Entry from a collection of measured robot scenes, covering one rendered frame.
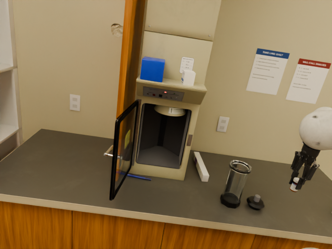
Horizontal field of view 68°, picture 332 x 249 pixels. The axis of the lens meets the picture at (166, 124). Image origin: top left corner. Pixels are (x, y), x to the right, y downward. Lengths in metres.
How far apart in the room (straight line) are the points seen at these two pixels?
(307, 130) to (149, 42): 0.75
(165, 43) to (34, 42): 0.94
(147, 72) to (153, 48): 0.14
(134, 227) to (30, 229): 0.52
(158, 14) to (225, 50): 0.62
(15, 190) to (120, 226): 0.52
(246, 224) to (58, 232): 0.92
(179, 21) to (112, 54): 0.63
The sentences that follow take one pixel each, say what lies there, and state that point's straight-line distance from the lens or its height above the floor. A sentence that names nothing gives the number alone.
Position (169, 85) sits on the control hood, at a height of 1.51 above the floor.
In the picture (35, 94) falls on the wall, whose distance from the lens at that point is 1.93.
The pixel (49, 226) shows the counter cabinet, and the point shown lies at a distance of 1.44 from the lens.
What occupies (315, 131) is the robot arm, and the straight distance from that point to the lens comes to 0.84.
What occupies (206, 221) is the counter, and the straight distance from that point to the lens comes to 1.26.
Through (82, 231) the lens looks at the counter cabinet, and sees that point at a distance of 1.41.
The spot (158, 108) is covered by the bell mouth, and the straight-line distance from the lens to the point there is 1.32.
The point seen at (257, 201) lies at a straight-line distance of 1.42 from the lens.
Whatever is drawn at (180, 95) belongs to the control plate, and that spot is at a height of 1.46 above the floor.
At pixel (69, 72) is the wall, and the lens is 1.79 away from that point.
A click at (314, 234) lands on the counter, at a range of 1.47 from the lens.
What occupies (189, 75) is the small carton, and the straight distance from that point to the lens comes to 1.14.
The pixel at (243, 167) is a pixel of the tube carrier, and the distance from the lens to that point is 1.34.
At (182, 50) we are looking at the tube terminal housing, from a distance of 1.21.
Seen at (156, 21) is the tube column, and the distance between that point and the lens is 1.21.
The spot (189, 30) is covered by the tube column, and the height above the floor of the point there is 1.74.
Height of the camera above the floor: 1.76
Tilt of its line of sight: 22 degrees down
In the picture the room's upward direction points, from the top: 9 degrees clockwise
